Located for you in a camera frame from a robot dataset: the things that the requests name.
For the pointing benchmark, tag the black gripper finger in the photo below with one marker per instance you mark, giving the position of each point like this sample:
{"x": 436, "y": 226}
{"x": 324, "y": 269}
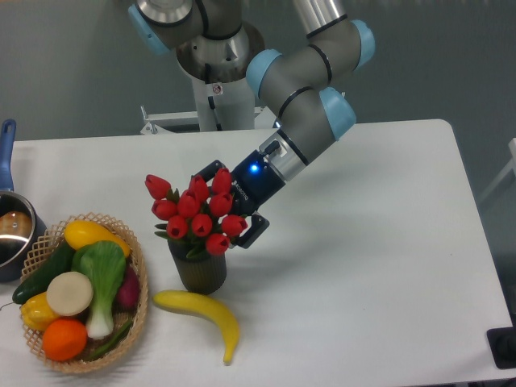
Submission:
{"x": 214, "y": 173}
{"x": 259, "y": 225}

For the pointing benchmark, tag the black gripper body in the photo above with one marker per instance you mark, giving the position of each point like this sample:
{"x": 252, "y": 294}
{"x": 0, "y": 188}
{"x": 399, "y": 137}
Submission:
{"x": 254, "y": 182}

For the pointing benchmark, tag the red tulip bouquet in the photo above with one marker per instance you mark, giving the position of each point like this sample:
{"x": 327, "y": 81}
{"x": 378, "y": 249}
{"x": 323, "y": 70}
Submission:
{"x": 199, "y": 220}

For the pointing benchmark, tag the yellow banana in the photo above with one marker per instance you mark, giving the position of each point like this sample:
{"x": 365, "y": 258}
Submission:
{"x": 203, "y": 306}

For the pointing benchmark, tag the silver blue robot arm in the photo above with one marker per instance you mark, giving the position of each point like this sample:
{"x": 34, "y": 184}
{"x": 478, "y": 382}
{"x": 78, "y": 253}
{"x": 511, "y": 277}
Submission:
{"x": 230, "y": 68}

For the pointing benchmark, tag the dark ribbed vase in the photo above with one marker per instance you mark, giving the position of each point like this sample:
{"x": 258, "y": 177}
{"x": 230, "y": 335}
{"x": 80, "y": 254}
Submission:
{"x": 205, "y": 273}

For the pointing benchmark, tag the green bok choy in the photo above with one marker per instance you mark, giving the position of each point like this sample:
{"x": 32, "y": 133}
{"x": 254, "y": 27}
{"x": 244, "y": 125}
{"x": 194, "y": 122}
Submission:
{"x": 104, "y": 264}

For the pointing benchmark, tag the yellow squash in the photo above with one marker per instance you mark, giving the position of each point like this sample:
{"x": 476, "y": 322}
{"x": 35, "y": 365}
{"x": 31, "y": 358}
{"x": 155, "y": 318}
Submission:
{"x": 80, "y": 233}

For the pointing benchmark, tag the purple sweet potato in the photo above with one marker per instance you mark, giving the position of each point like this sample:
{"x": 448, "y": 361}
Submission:
{"x": 128, "y": 294}

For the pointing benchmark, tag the dark green cucumber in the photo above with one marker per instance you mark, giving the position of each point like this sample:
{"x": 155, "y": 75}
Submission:
{"x": 60, "y": 261}

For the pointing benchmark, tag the woven wicker basket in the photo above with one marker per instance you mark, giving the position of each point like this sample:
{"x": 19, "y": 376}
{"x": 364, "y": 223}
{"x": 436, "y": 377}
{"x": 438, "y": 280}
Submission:
{"x": 43, "y": 248}

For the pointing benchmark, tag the beige round bun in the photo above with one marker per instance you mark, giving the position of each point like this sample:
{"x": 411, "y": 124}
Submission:
{"x": 69, "y": 294}

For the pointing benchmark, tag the green chili pepper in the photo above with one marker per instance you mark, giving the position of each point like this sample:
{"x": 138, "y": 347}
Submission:
{"x": 113, "y": 341}

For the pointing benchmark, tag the orange fruit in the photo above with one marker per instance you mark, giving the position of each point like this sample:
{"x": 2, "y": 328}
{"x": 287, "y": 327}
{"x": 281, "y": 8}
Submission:
{"x": 64, "y": 339}

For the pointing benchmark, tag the yellow bell pepper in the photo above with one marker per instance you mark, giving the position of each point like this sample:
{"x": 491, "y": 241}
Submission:
{"x": 37, "y": 313}

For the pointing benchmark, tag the white furniture leg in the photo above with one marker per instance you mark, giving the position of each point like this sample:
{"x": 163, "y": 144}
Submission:
{"x": 506, "y": 176}

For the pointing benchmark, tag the black device at edge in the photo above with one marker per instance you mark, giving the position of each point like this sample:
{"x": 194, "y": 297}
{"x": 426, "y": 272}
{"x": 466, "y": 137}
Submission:
{"x": 502, "y": 346}

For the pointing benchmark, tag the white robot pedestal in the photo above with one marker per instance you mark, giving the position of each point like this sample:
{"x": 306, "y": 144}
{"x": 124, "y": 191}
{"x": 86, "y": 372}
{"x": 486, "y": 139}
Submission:
{"x": 224, "y": 106}

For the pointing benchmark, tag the white metal base frame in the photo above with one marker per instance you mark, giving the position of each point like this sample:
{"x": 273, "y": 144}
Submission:
{"x": 155, "y": 124}

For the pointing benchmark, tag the blue handled saucepan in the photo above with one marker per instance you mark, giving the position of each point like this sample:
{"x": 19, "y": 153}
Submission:
{"x": 21, "y": 226}

